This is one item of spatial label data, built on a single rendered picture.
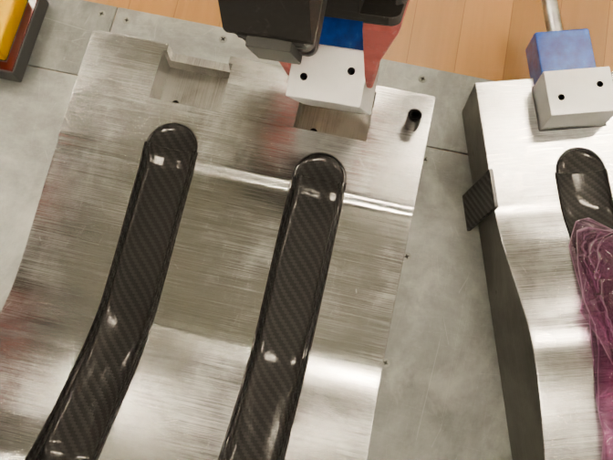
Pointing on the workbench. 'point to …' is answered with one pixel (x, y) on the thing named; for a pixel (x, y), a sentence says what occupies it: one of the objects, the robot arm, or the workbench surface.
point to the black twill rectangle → (480, 200)
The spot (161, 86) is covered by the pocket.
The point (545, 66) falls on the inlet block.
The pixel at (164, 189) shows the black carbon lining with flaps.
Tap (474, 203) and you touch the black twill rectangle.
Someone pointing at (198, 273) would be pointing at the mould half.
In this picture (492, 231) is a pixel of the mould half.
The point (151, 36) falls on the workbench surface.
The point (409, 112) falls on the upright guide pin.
